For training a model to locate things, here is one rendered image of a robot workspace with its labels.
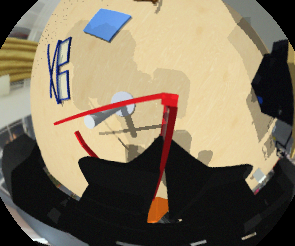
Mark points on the white long flat panel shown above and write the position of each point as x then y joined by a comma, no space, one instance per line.
260,20

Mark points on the red glasses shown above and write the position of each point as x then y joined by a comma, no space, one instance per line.
170,102

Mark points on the blue flat square tag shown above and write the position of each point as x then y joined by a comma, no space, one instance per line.
106,24

